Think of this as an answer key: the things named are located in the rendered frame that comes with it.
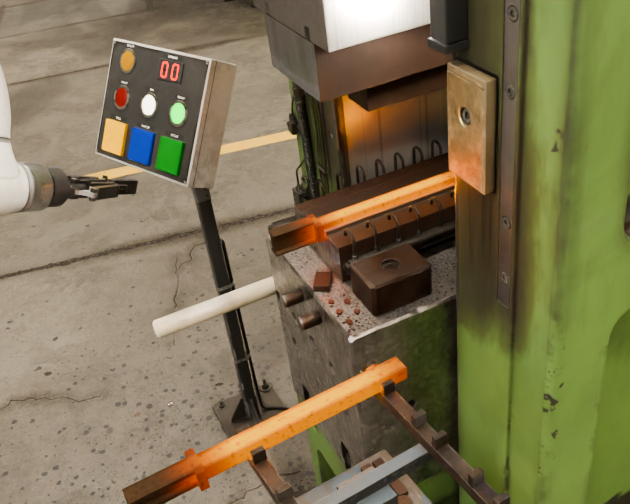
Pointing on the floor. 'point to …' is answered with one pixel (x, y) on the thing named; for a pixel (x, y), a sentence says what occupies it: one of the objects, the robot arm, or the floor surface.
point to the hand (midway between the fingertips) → (122, 186)
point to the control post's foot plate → (232, 413)
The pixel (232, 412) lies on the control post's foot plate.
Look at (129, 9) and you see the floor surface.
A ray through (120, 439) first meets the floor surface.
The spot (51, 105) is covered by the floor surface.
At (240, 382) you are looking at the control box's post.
